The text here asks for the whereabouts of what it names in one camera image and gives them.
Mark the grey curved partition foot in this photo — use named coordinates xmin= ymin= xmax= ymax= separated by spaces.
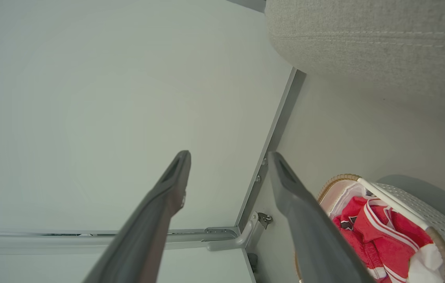
xmin=207 ymin=211 xmax=260 ymax=252

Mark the grey partition bottom rail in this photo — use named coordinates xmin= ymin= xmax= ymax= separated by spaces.
xmin=0 ymin=226 xmax=241 ymax=250

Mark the grey partition corner post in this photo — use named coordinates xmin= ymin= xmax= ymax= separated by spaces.
xmin=236 ymin=67 xmax=306 ymax=233

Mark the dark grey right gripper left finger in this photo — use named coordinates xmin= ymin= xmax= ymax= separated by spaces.
xmin=83 ymin=150 xmax=192 ymax=283

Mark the red white-striped jersey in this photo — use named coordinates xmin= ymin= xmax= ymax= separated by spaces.
xmin=332 ymin=196 xmax=435 ymax=283

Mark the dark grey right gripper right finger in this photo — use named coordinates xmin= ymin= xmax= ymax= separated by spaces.
xmin=268 ymin=152 xmax=376 ymax=283

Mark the white woven laundry basket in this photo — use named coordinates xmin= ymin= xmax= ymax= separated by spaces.
xmin=295 ymin=174 xmax=445 ymax=283

